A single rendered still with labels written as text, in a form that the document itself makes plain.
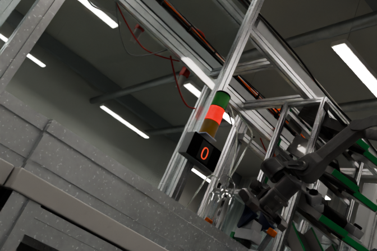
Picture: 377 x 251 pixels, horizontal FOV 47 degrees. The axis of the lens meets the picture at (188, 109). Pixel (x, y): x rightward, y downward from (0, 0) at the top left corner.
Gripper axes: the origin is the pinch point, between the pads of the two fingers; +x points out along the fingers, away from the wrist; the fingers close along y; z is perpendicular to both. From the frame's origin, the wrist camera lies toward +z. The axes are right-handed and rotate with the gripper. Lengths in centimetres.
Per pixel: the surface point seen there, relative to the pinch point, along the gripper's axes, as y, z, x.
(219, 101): 20.7, 24.5, -18.3
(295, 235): -21.9, 3.6, -4.1
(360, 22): -283, 380, -198
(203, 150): 19.5, 14.0, -5.2
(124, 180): 55, -24, 1
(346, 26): -285, 397, -186
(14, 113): 77, -22, 1
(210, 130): 20.1, 18.3, -10.4
